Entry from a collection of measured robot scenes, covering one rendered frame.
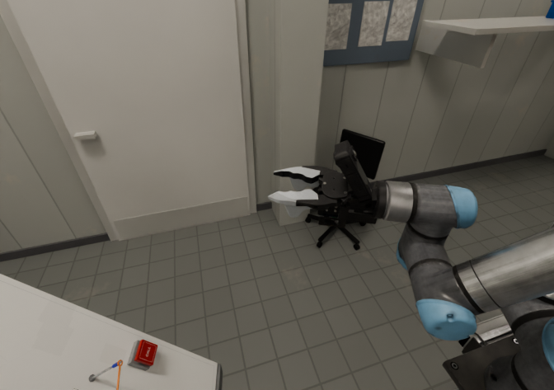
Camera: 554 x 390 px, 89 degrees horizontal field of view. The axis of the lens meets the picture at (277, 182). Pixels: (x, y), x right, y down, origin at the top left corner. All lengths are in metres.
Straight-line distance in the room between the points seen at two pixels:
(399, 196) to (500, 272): 0.17
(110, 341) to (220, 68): 1.74
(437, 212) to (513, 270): 0.13
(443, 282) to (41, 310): 0.82
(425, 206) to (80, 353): 0.80
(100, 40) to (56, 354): 1.73
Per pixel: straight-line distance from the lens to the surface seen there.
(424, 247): 0.60
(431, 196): 0.56
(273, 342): 2.09
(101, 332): 0.91
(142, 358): 0.91
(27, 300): 0.87
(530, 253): 0.53
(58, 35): 2.22
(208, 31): 2.12
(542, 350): 0.76
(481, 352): 0.94
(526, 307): 0.80
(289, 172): 0.56
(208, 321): 2.21
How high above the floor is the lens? 1.90
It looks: 35 degrees down
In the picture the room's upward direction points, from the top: straight up
